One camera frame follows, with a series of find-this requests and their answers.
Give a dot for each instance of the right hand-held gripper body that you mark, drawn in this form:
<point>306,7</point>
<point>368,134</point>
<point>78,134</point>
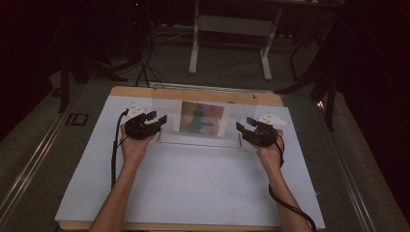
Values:
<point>264,133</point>

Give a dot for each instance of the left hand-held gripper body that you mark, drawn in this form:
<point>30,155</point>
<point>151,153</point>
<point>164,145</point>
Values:
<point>138,127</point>

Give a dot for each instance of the clear acrylic photo frame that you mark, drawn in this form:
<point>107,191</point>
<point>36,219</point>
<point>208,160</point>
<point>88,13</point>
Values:
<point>164,112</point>

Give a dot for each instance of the photo paper sheet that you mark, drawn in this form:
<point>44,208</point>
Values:
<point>201,118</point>

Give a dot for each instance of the person's right hand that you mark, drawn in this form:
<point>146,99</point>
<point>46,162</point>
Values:
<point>270,154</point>

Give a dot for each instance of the person's left hand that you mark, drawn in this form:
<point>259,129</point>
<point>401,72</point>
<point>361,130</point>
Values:
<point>135,150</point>

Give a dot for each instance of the wooden table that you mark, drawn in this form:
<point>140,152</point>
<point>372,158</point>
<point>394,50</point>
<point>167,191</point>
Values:
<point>135,92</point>

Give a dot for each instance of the pale blue table mat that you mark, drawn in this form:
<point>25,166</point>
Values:
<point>199,180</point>

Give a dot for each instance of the black metal stand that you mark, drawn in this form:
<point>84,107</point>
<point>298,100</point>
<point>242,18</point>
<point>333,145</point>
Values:
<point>66,83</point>
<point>330,103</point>

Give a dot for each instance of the metal floor rail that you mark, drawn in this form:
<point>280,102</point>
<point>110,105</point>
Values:
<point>351,180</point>
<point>206,87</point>
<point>29,167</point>

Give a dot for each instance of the white metal desk frame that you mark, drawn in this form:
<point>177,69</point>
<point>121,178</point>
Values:
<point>232,25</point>

